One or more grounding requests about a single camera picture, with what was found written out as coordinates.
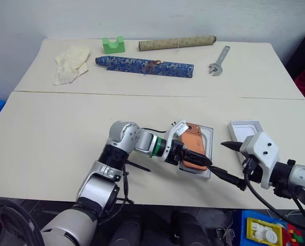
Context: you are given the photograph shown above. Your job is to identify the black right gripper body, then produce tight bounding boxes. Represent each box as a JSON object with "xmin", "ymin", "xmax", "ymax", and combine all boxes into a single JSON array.
[{"xmin": 243, "ymin": 155, "xmax": 264, "ymax": 184}]

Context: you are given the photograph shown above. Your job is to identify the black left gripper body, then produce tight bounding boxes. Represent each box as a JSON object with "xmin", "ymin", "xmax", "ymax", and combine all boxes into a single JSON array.
[{"xmin": 167, "ymin": 139, "xmax": 188, "ymax": 166}]

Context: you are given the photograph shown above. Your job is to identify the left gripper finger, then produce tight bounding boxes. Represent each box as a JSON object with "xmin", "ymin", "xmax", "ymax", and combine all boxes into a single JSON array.
[{"xmin": 184, "ymin": 150, "xmax": 213, "ymax": 167}]

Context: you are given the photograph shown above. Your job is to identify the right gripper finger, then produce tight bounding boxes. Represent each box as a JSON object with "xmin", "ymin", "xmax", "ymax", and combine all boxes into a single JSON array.
[
  {"xmin": 208, "ymin": 166, "xmax": 247, "ymax": 192},
  {"xmin": 220, "ymin": 140, "xmax": 243, "ymax": 153}
]

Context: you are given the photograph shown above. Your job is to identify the orange phone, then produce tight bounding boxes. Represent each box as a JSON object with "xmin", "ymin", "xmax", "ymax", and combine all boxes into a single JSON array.
[{"xmin": 180, "ymin": 122, "xmax": 210, "ymax": 173}]

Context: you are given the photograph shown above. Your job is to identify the white phone box lid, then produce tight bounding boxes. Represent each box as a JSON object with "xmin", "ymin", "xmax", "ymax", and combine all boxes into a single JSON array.
[{"xmin": 228, "ymin": 119, "xmax": 263, "ymax": 169}]

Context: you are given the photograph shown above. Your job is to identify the white phone box base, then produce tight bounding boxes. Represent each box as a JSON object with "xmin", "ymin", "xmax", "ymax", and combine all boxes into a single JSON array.
[{"xmin": 177, "ymin": 122, "xmax": 215, "ymax": 181}]

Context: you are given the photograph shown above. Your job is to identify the black pointed stick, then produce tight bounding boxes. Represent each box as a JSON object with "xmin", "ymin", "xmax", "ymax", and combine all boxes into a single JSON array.
[{"xmin": 126, "ymin": 160, "xmax": 152, "ymax": 173}]

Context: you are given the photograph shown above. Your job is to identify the blue plastic crate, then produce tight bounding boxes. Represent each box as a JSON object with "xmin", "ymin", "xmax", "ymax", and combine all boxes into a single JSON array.
[{"xmin": 231, "ymin": 209, "xmax": 305, "ymax": 246}]

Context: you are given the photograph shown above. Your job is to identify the yellow tray with white gears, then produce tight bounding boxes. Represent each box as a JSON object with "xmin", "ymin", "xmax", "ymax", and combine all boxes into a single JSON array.
[{"xmin": 245, "ymin": 217, "xmax": 284, "ymax": 246}]

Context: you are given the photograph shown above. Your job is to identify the colourful building blocks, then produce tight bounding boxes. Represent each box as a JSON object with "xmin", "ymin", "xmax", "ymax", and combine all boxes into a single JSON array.
[{"xmin": 282, "ymin": 223, "xmax": 305, "ymax": 244}]

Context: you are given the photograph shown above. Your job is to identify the silver adjustable wrench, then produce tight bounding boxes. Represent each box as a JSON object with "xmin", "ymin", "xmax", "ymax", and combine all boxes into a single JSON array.
[{"xmin": 207, "ymin": 45, "xmax": 231, "ymax": 77}]

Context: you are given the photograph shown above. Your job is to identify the blue patterned rolled cloth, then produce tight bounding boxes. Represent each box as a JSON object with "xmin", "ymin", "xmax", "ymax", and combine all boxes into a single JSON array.
[{"xmin": 95, "ymin": 56, "xmax": 195, "ymax": 79}]

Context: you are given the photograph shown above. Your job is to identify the dark rounded shape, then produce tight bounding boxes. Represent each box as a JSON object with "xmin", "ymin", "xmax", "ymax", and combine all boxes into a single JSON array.
[{"xmin": 108, "ymin": 219, "xmax": 143, "ymax": 246}]

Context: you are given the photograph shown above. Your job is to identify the brown rolled scroll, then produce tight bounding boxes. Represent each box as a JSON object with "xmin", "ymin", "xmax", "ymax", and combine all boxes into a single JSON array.
[{"xmin": 138, "ymin": 34, "xmax": 218, "ymax": 52}]

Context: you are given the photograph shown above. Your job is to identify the black chair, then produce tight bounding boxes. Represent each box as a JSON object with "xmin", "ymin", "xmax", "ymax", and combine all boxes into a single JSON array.
[{"xmin": 285, "ymin": 29, "xmax": 305, "ymax": 80}]

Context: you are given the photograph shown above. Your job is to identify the green notched block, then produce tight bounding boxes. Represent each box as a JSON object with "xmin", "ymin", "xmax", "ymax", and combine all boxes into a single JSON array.
[{"xmin": 101, "ymin": 35, "xmax": 126, "ymax": 55}]

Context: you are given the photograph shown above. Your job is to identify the cream crumpled cloth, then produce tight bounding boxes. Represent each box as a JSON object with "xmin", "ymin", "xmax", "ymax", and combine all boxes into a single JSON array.
[{"xmin": 53, "ymin": 45, "xmax": 92, "ymax": 86}]

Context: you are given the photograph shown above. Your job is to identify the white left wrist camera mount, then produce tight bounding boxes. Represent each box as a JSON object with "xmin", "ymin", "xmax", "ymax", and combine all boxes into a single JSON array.
[{"xmin": 164, "ymin": 118, "xmax": 189, "ymax": 162}]

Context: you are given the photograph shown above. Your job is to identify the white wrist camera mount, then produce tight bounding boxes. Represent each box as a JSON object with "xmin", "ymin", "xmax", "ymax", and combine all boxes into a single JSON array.
[
  {"xmin": 240, "ymin": 131, "xmax": 280, "ymax": 190},
  {"xmin": 164, "ymin": 118, "xmax": 189, "ymax": 162}
]

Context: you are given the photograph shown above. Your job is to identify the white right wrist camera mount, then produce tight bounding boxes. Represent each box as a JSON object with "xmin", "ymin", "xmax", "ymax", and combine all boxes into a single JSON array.
[{"xmin": 240, "ymin": 131, "xmax": 280, "ymax": 190}]

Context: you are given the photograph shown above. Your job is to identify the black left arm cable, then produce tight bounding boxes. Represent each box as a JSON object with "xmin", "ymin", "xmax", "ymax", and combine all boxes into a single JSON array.
[{"xmin": 114, "ymin": 127, "xmax": 170, "ymax": 206}]

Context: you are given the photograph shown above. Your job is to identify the black cable bundle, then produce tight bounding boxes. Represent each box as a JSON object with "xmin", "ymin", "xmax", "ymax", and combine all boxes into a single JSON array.
[{"xmin": 0, "ymin": 196, "xmax": 45, "ymax": 246}]

